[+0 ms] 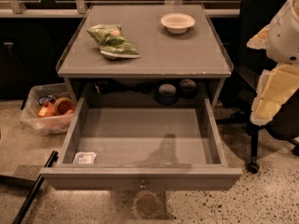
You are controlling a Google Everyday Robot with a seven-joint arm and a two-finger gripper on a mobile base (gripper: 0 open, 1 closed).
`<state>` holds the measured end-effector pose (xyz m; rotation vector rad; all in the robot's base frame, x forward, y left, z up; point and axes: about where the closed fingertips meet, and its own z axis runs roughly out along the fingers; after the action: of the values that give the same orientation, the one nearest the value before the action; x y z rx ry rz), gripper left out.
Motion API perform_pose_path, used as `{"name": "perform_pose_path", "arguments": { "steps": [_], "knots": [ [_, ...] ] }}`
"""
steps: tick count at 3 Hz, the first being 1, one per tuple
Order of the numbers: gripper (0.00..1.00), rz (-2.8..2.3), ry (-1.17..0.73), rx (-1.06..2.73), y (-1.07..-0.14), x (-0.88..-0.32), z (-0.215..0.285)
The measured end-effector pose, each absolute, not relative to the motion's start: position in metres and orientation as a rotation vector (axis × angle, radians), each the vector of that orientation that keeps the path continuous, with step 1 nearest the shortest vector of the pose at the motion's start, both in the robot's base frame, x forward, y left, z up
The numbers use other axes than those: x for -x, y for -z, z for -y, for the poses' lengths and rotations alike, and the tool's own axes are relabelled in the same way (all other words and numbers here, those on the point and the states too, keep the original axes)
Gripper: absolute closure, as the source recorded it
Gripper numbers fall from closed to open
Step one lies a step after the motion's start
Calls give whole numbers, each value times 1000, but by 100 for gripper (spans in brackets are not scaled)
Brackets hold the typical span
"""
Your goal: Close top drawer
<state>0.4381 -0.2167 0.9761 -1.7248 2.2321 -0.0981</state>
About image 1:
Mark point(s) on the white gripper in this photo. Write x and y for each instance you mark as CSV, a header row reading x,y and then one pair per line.
x,y
284,42

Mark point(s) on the grey top drawer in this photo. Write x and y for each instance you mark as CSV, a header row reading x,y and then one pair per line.
x,y
140,146

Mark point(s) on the grey drawer cabinet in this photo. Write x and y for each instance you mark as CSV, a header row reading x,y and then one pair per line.
x,y
196,54

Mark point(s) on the black office chair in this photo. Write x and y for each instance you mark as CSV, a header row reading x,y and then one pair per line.
x,y
241,87

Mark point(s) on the dark round container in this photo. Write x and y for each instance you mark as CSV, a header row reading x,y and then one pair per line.
x,y
187,88

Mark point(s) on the white bowl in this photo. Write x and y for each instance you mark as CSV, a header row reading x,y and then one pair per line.
x,y
177,23

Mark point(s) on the dark blue bowl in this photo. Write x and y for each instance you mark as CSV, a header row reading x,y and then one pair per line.
x,y
166,94

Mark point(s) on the green chip bag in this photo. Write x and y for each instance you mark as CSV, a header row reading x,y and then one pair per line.
x,y
112,43

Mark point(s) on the round floor disc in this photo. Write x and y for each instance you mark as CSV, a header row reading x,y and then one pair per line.
x,y
147,205

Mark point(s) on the orange cup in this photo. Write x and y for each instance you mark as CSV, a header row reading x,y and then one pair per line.
x,y
62,105

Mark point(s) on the clear plastic bin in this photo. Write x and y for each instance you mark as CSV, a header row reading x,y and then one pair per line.
x,y
36,97

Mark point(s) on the orange block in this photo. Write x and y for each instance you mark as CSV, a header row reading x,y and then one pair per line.
x,y
47,110

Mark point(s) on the metal railing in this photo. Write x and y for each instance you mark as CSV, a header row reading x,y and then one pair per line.
x,y
93,3

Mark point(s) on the black metal stand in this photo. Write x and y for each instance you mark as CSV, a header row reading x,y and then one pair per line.
x,y
33,187

